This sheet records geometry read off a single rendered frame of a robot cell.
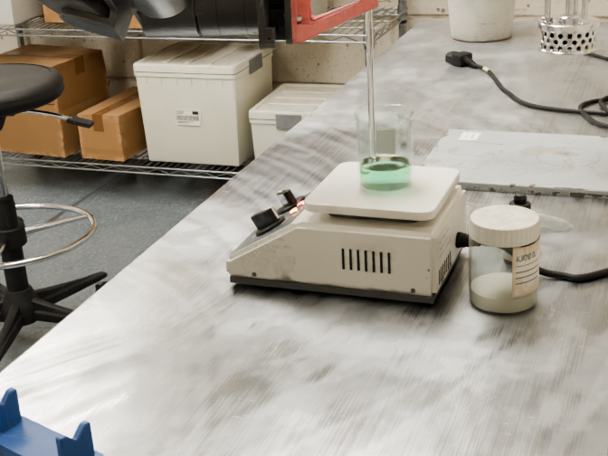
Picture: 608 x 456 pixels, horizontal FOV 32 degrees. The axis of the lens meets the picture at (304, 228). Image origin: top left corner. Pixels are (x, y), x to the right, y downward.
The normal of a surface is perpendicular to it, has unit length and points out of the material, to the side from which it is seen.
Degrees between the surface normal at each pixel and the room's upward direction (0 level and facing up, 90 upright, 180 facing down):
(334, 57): 90
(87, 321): 0
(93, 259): 0
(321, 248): 90
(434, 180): 0
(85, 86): 92
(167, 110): 92
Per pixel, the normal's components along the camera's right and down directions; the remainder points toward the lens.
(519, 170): -0.05, -0.93
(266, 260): -0.34, 0.36
